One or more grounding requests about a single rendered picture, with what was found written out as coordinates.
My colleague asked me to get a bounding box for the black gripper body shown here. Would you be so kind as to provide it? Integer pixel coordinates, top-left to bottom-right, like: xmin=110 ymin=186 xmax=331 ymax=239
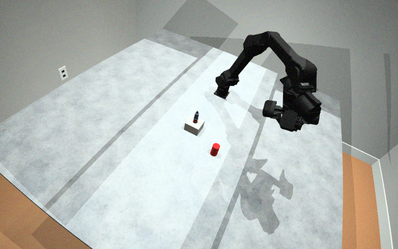
xmin=263 ymin=100 xmax=320 ymax=125

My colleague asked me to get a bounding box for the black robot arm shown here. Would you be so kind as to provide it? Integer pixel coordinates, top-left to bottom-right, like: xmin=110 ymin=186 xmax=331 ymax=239
xmin=214 ymin=31 xmax=322 ymax=132

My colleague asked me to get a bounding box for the beige square block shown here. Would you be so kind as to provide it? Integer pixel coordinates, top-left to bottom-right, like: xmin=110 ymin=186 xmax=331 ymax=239
xmin=184 ymin=115 xmax=205 ymax=136

